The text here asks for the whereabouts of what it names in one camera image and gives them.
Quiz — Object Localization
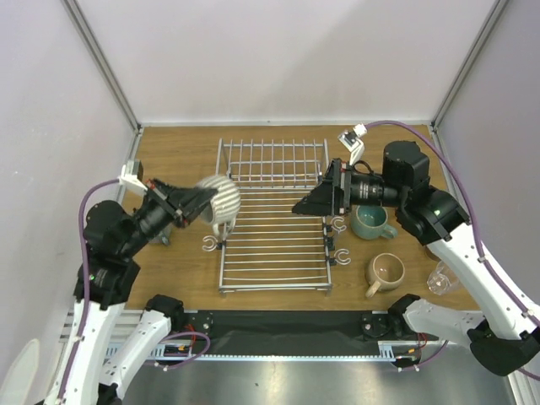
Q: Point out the teal ceramic mug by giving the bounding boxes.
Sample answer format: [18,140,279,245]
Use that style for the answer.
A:
[351,206,397,240]

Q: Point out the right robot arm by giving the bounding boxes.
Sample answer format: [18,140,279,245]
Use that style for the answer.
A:
[292,141,539,376]

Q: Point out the white cable duct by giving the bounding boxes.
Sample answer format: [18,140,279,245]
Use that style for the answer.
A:
[100,341,423,364]

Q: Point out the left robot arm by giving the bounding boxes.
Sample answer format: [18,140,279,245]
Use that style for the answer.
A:
[43,179,217,404]

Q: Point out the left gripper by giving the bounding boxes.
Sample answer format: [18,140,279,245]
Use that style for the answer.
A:
[120,175,219,256]

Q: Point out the white ribbed mug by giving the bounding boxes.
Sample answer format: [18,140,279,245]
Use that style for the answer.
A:
[196,175,241,241]

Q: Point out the steel tumbler cup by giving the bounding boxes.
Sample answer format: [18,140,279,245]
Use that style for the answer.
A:
[424,246,440,262]

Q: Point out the metal wire dish rack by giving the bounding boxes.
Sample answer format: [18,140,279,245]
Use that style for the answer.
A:
[216,139,332,294]

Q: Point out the black base mat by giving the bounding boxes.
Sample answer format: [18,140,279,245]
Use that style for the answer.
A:
[183,310,396,358]

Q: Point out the beige ceramic mug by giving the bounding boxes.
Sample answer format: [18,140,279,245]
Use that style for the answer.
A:
[364,253,406,299]

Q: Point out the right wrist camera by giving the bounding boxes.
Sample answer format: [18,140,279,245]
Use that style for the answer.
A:
[338,123,367,165]

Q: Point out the clear glass cup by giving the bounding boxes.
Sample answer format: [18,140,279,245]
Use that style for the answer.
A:
[427,261,462,295]

